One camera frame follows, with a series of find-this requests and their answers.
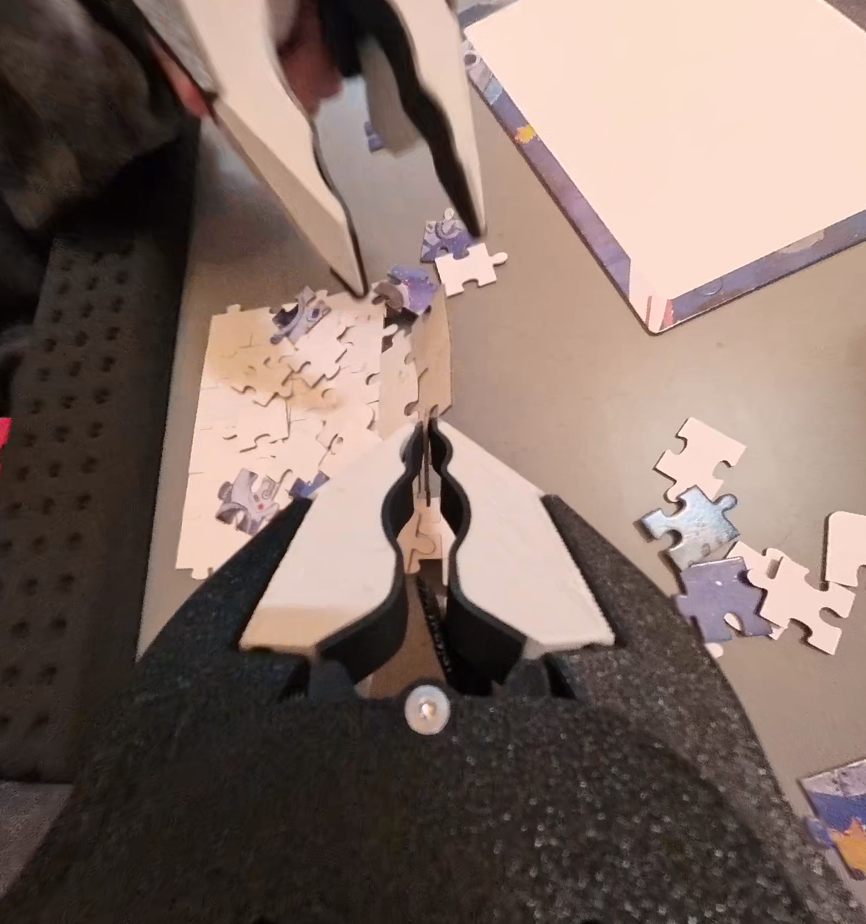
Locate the grey robot print puzzle piece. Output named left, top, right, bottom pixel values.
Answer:
left=270, top=286, right=331, bottom=345

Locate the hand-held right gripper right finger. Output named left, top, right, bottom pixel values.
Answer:
left=431, top=416, right=616, bottom=652

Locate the black perforated pad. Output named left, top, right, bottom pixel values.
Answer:
left=0, top=133, right=204, bottom=782

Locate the blue star print puzzle piece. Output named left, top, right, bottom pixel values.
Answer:
left=674, top=556, right=776, bottom=647

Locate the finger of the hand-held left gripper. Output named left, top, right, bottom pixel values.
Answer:
left=133, top=0, right=370, bottom=298
left=361, top=0, right=487, bottom=241

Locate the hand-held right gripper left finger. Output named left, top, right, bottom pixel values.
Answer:
left=238, top=417, right=422, bottom=655

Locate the white puzzle tray blue rim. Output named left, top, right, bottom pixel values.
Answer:
left=460, top=0, right=866, bottom=335

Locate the orange star print puzzle piece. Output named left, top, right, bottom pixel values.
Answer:
left=800, top=758, right=866, bottom=882

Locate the red-eyed robot print puzzle piece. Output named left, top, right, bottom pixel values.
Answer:
left=216, top=468, right=294, bottom=537

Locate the white puzzle piece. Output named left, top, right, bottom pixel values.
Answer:
left=747, top=545, right=856, bottom=655
left=435, top=242, right=509, bottom=297
left=824, top=510, right=866, bottom=599
left=653, top=417, right=748, bottom=506

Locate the purple grey print puzzle piece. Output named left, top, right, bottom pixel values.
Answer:
left=371, top=265, right=439, bottom=320

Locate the grey crater print puzzle piece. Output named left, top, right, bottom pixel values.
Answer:
left=641, top=485, right=740, bottom=571

